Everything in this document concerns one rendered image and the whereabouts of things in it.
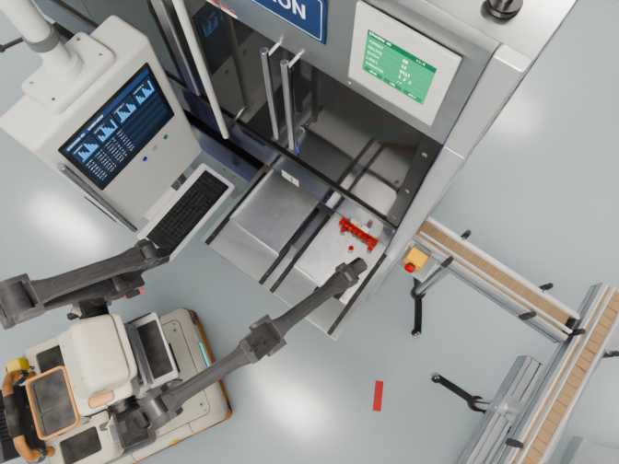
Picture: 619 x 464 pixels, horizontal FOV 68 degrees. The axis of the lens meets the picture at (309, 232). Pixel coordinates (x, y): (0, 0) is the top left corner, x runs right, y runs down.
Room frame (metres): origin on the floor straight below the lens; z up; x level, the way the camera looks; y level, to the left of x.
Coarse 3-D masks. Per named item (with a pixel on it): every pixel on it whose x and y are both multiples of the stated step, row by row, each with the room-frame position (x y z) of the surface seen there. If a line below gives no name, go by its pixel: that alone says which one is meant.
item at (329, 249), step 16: (336, 224) 0.63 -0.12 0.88; (320, 240) 0.56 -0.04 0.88; (336, 240) 0.56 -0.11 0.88; (352, 240) 0.56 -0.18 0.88; (304, 256) 0.50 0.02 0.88; (320, 256) 0.50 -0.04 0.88; (336, 256) 0.49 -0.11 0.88; (352, 256) 0.49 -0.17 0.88; (368, 256) 0.49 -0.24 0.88; (304, 272) 0.42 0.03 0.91; (320, 272) 0.43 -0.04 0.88; (368, 272) 0.42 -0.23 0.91; (352, 288) 0.36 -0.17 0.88
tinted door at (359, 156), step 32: (320, 96) 0.72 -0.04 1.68; (352, 96) 0.66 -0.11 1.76; (320, 128) 0.71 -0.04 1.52; (352, 128) 0.65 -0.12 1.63; (384, 128) 0.59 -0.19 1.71; (320, 160) 0.71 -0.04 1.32; (352, 160) 0.64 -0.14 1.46; (384, 160) 0.58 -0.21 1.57; (352, 192) 0.63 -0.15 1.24; (384, 192) 0.56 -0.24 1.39
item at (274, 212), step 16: (272, 176) 0.87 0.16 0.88; (256, 192) 0.79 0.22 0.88; (272, 192) 0.79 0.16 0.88; (288, 192) 0.78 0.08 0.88; (304, 192) 0.78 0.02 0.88; (240, 208) 0.71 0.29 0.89; (256, 208) 0.72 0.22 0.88; (272, 208) 0.71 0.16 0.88; (288, 208) 0.71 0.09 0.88; (304, 208) 0.71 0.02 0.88; (240, 224) 0.65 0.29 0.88; (256, 224) 0.65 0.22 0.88; (272, 224) 0.64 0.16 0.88; (288, 224) 0.64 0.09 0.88; (272, 240) 0.57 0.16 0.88; (288, 240) 0.56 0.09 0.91
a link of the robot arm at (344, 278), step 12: (348, 264) 0.38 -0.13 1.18; (336, 276) 0.34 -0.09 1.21; (348, 276) 0.34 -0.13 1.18; (324, 288) 0.29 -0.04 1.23; (336, 288) 0.29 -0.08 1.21; (312, 300) 0.25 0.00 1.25; (324, 300) 0.25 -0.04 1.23; (288, 312) 0.21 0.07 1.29; (300, 312) 0.21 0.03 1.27; (252, 324) 0.17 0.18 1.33; (276, 324) 0.17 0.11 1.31; (288, 324) 0.17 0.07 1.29; (276, 336) 0.14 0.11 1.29; (276, 348) 0.10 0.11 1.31
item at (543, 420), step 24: (600, 288) 0.32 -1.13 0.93; (600, 312) 0.22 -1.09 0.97; (576, 336) 0.14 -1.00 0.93; (600, 336) 0.14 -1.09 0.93; (552, 360) 0.06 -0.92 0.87; (576, 360) 0.05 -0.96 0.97; (600, 360) 0.05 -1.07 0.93; (552, 384) -0.03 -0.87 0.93; (576, 384) -0.03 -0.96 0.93; (528, 408) -0.11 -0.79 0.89; (552, 408) -0.11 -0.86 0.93; (528, 432) -0.19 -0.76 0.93; (552, 432) -0.19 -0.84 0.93; (504, 456) -0.27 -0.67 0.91; (528, 456) -0.27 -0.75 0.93
